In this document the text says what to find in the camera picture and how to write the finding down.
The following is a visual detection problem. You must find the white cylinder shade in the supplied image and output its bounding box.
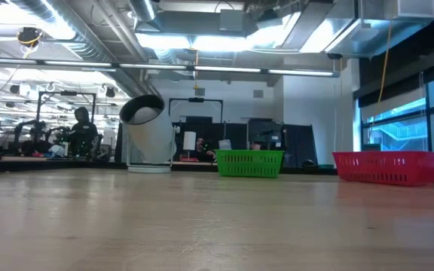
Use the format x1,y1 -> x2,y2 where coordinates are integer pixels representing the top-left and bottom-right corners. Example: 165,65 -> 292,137
183,130 -> 197,151

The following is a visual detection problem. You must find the green plastic basket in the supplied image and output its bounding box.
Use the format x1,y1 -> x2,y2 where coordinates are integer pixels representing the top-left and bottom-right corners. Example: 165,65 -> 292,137
215,149 -> 285,178

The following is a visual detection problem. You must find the black partition screen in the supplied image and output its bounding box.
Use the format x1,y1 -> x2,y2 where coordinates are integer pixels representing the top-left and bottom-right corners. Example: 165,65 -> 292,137
171,116 -> 318,166

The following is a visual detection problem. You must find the long ceiling light strip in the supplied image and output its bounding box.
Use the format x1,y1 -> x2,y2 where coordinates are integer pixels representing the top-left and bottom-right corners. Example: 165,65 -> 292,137
0,56 -> 341,78

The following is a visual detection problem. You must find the red plastic basket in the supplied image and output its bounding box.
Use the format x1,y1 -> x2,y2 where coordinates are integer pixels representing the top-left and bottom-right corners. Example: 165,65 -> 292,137
332,151 -> 434,187

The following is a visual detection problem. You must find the large window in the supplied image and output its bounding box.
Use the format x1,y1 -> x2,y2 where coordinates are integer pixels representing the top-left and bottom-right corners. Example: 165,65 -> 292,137
359,71 -> 434,166

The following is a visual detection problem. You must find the black rig frame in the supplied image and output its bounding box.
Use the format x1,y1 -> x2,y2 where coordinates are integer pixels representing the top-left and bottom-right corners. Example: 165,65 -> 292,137
168,96 -> 225,123
35,90 -> 97,127

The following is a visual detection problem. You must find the black aluminium table frame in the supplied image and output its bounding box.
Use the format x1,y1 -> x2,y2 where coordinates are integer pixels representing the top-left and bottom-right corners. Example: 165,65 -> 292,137
0,160 -> 434,185

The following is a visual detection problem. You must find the silver ventilation duct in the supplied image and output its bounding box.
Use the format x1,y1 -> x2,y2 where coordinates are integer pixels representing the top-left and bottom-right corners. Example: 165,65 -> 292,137
250,0 -> 434,57

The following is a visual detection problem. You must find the yellow hanging cable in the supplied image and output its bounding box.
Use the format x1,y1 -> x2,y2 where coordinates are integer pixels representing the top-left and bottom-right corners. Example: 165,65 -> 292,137
377,22 -> 393,110

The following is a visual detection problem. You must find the black ceiling camera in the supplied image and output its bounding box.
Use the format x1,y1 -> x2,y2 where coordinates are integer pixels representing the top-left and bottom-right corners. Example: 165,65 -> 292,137
16,26 -> 44,48

